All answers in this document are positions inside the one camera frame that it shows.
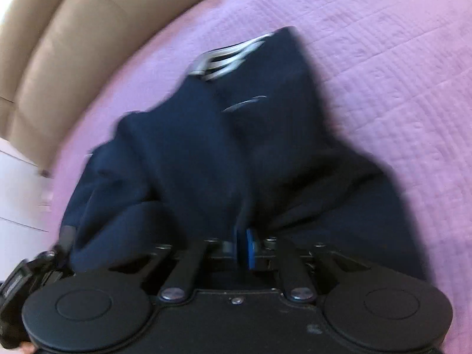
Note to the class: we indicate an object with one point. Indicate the pink quilted bedspread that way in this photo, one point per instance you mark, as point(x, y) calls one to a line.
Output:
point(368, 81)

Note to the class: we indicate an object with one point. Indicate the white bedside cabinet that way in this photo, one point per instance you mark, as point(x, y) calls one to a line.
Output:
point(18, 199)

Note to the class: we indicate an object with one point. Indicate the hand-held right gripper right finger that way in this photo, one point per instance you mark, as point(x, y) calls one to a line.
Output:
point(252, 249)

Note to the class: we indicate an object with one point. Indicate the beige padded headboard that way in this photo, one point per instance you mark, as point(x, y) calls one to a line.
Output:
point(55, 44)

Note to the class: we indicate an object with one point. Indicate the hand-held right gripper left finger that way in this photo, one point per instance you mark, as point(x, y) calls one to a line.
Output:
point(220, 247)

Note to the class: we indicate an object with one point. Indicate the navy garment with white stripes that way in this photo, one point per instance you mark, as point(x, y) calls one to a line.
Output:
point(206, 147)

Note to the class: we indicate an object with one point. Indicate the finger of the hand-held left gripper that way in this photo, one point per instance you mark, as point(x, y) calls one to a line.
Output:
point(67, 242)

